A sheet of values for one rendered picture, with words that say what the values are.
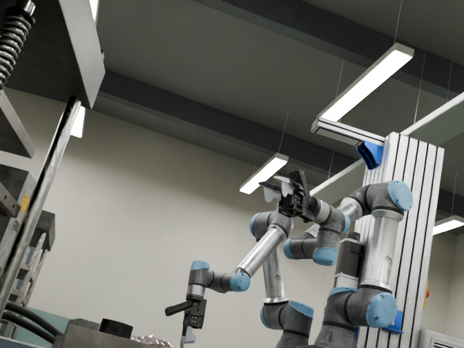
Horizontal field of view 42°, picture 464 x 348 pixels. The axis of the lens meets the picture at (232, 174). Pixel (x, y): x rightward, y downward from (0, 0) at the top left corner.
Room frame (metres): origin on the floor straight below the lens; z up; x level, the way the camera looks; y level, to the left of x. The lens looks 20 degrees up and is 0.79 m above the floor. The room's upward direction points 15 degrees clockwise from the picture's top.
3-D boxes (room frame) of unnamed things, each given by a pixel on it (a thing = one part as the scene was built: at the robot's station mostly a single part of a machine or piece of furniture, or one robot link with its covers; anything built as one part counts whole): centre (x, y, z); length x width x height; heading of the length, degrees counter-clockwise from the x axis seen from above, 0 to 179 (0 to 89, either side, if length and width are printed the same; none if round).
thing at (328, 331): (2.18, -0.51, 1.09); 0.15 x 0.15 x 0.10
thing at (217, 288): (2.55, -0.07, 1.24); 0.11 x 0.11 x 0.08; 35
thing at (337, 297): (2.18, -0.52, 1.20); 0.13 x 0.12 x 0.14; 33
